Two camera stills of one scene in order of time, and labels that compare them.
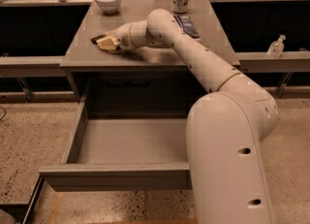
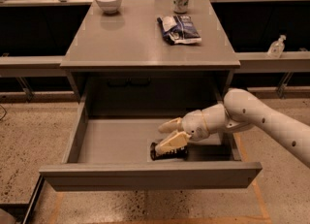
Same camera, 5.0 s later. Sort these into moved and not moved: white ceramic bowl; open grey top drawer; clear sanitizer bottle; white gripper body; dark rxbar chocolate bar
Moved: dark rxbar chocolate bar; white gripper body
Not moved: white ceramic bowl; clear sanitizer bottle; open grey top drawer
